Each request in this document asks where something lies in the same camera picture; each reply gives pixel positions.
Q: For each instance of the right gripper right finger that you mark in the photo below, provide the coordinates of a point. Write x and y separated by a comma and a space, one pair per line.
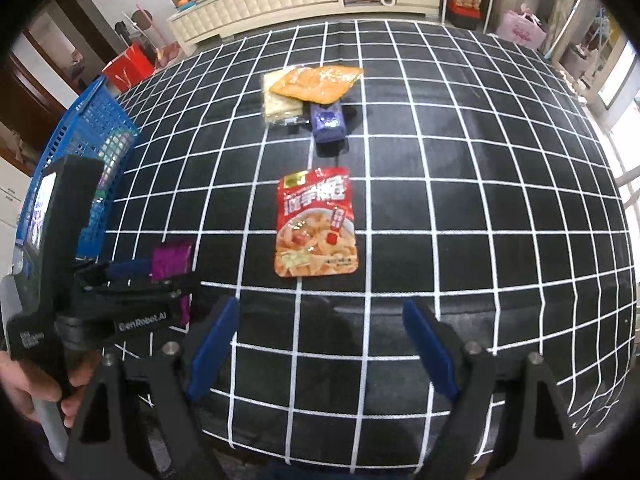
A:
437, 345

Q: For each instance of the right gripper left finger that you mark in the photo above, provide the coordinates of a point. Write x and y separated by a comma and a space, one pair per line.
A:
207, 346

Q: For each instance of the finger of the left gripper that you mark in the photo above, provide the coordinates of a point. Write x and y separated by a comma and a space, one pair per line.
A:
117, 287
103, 272

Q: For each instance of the magenta snack packet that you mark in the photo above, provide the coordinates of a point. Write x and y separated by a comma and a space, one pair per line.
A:
171, 259

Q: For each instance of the red chip bag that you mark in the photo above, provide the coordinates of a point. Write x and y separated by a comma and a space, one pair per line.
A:
316, 233

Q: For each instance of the clear cracker pack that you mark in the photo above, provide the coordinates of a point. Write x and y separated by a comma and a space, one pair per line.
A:
280, 110

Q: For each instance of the purple snack packet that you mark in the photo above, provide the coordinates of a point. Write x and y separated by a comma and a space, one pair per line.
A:
328, 123

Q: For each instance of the orange snack packet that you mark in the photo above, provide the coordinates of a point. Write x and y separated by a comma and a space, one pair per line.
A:
323, 85

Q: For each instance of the left hand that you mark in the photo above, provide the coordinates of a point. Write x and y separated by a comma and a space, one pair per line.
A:
24, 382

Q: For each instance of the blue plastic basket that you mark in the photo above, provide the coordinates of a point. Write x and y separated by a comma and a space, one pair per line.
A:
94, 132

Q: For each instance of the black white grid tablecloth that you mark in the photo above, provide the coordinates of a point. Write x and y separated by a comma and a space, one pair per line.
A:
478, 183

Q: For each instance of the red paper bag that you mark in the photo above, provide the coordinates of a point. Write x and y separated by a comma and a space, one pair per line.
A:
128, 69

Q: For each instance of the pink tote bag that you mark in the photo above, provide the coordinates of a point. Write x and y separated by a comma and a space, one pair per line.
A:
521, 27

